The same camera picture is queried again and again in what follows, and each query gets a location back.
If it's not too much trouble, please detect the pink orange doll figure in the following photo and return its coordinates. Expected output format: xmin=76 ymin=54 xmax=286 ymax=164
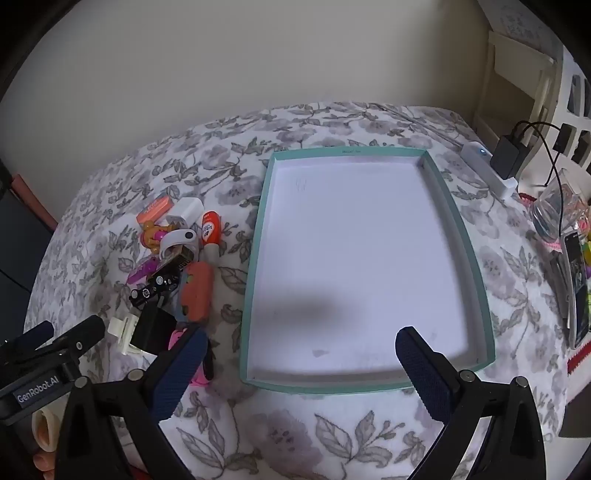
xmin=141 ymin=219 xmax=178 ymax=252

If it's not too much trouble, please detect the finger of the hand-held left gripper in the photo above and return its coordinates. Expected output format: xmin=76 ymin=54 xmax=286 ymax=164
xmin=0 ymin=320 xmax=55 ymax=357
xmin=9 ymin=315 xmax=106 ymax=377

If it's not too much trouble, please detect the white cubby shelf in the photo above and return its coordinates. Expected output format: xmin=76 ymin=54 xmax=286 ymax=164
xmin=556 ymin=46 xmax=591 ymax=162

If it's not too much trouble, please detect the teal cardboard tray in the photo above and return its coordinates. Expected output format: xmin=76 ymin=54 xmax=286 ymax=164
xmin=239 ymin=147 xmax=497 ymax=395

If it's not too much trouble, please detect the cream hair clip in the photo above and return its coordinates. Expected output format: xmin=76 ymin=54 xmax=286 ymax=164
xmin=107 ymin=314 xmax=141 ymax=356

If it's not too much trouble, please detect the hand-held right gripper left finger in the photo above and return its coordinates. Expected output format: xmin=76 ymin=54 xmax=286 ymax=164
xmin=54 ymin=325 xmax=211 ymax=480

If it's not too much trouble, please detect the white charger adapter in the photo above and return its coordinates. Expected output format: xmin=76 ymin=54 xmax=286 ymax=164
xmin=165 ymin=198 xmax=204 ymax=232

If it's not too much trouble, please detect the black charger cable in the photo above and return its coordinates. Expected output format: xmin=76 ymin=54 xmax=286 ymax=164
xmin=512 ymin=120 xmax=573 ymax=241

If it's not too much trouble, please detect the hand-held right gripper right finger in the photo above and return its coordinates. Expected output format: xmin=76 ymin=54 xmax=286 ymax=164
xmin=394 ymin=325 xmax=561 ymax=480

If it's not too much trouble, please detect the pink wrist band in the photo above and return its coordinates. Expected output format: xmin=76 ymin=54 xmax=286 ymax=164
xmin=167 ymin=325 xmax=214 ymax=387

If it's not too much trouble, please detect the orange white tube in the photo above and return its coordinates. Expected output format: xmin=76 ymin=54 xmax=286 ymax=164
xmin=199 ymin=211 xmax=223 ymax=266

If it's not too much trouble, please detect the white power strip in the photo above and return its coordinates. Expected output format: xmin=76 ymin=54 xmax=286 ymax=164
xmin=462 ymin=141 xmax=519 ymax=200

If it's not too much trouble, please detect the orange zip case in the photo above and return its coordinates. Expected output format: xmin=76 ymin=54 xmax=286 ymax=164
xmin=178 ymin=261 xmax=215 ymax=324

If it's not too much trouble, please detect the dark cabinet with red edge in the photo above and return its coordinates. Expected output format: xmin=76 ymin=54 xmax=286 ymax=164
xmin=0 ymin=159 xmax=58 ymax=352

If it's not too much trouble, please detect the white wrist band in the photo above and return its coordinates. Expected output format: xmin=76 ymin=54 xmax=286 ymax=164
xmin=159 ymin=229 xmax=198 ymax=259

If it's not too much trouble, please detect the black charger adapter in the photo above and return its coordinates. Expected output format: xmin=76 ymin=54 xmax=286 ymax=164
xmin=130 ymin=305 xmax=178 ymax=356

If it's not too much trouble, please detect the orange and blue small box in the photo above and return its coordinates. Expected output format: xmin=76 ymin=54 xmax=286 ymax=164
xmin=137 ymin=195 xmax=174 ymax=227

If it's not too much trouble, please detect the white ladder rack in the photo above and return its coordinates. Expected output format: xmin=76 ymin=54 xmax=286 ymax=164
xmin=475 ymin=30 xmax=561 ymax=134

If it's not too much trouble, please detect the smartphone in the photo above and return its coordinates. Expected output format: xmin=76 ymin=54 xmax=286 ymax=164
xmin=562 ymin=231 xmax=591 ymax=349

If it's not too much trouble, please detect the black plugged-in charger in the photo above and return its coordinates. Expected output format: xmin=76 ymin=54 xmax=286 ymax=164
xmin=490 ymin=135 xmax=529 ymax=180

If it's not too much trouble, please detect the person's left hand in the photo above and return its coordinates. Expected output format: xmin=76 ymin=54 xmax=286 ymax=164
xmin=30 ymin=406 xmax=65 ymax=480

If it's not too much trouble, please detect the black toy car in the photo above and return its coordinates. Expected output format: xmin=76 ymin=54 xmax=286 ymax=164
xmin=130 ymin=270 xmax=181 ymax=309

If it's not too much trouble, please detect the purple small toy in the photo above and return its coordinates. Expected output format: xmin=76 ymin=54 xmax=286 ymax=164
xmin=127 ymin=258 xmax=160 ymax=286

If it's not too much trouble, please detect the floral grey white blanket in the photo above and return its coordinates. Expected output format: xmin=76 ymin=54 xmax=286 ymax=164
xmin=23 ymin=102 xmax=575 ymax=480

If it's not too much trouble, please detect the clear glass jar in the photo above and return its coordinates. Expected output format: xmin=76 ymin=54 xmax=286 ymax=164
xmin=530 ymin=168 xmax=591 ymax=243

